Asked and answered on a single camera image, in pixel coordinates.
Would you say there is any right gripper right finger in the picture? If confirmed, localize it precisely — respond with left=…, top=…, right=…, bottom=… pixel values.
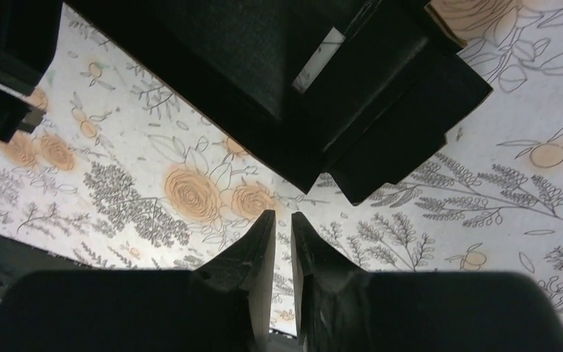
left=291, top=212, right=563, bottom=352

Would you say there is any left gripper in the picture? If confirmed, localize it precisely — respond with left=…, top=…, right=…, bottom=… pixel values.
left=0, top=1, right=63, bottom=142

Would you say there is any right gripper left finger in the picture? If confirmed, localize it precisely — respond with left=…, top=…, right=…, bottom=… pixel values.
left=0, top=210, right=276, bottom=351

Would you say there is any black paper box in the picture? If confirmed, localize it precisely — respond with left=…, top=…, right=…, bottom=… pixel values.
left=69, top=1, right=492, bottom=205

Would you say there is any floral tablecloth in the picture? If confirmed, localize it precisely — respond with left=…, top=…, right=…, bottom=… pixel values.
left=0, top=1, right=563, bottom=351

